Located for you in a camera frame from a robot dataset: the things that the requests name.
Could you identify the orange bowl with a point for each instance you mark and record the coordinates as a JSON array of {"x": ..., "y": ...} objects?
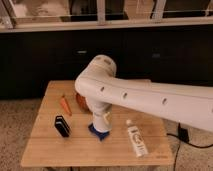
[{"x": 81, "y": 101}]

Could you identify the orange carrot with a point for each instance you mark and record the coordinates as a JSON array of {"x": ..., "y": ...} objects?
[{"x": 65, "y": 105}]

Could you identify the wooden table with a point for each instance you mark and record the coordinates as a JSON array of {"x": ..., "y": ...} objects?
[{"x": 47, "y": 148}]

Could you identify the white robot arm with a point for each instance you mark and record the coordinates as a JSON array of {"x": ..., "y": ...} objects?
[{"x": 190, "y": 105}]

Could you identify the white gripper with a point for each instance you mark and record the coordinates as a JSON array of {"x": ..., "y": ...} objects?
[{"x": 99, "y": 109}]

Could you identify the white ceramic cup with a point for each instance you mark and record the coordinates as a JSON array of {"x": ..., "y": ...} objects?
[{"x": 99, "y": 124}]

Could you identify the white tube bottle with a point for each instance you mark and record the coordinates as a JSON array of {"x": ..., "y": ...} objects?
[{"x": 136, "y": 139}]

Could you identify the dark cabinet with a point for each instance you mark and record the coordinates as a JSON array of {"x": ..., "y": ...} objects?
[{"x": 178, "y": 55}]

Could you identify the black box with stripes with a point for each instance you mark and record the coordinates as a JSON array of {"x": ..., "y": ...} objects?
[{"x": 62, "y": 126}]

